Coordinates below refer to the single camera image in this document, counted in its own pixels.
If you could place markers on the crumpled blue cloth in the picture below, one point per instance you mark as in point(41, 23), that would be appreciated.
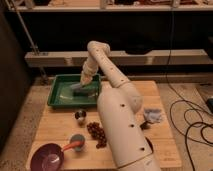
point(153, 115)

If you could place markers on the teal cup orange handle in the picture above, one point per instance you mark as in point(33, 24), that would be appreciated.
point(76, 143)

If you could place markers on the white shelf beam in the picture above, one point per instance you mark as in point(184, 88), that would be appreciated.
point(154, 57)

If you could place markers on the brown grape bunch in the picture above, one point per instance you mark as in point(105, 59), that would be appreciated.
point(98, 134)

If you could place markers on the blue green sponge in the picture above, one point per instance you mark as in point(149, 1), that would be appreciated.
point(79, 89)

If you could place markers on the small metal cup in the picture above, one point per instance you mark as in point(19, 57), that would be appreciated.
point(80, 116)

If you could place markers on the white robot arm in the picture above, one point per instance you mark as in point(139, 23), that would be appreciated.
point(117, 106)

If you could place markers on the purple bowl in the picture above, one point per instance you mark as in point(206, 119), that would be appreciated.
point(48, 157)

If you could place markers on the green plastic tray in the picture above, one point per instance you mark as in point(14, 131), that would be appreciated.
point(62, 96)

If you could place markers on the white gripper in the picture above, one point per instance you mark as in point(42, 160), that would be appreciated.
point(86, 76)

